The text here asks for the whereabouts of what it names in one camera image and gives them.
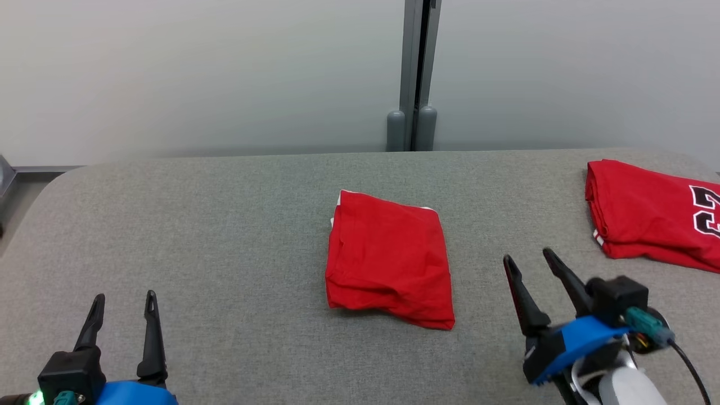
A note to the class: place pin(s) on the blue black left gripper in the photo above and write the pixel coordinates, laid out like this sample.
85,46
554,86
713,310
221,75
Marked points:
138,395

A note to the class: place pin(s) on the red shorts with white stripes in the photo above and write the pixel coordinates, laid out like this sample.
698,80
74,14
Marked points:
388,259

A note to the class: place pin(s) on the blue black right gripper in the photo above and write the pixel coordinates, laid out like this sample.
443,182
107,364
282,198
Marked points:
574,343

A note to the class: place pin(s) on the grey vertical partition post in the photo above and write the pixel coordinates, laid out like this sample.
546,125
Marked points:
413,56

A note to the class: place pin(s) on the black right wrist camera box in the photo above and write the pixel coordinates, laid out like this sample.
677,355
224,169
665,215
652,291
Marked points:
619,295

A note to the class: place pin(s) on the red jersey shirt number 23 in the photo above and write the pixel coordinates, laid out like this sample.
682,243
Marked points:
647,214

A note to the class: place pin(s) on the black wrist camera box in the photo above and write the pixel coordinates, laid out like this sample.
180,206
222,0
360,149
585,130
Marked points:
70,371
619,295

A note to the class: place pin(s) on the grey wall baseboard strip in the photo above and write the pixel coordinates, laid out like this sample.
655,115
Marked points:
39,169

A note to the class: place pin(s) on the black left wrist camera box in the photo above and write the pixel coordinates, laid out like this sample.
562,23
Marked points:
70,371

